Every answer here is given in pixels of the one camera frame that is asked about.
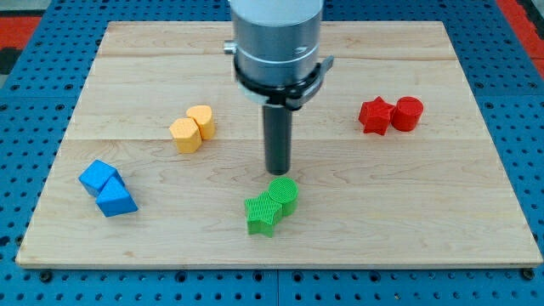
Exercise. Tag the green cylinder block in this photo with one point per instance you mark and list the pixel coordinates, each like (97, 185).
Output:
(284, 190)

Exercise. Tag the green star block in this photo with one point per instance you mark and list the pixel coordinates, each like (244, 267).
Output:
(262, 215)

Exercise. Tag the yellow hexagon block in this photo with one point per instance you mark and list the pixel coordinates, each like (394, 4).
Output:
(186, 135)

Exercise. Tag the blue triangle block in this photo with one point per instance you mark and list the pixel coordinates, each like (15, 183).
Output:
(114, 199)

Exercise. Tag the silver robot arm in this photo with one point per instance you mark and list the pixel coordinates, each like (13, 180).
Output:
(276, 50)

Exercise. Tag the blue cube block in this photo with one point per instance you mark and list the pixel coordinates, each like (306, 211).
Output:
(96, 175)

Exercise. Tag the yellow heart block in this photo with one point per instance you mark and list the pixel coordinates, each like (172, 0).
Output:
(203, 117)

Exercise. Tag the red cylinder block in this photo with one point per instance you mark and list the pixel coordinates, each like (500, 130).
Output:
(407, 114)

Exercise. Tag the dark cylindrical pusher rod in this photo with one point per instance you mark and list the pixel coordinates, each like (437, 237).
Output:
(277, 132)

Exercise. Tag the red star block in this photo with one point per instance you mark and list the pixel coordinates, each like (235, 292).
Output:
(376, 115)

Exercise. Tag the wooden board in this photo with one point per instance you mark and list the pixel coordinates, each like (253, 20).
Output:
(436, 197)

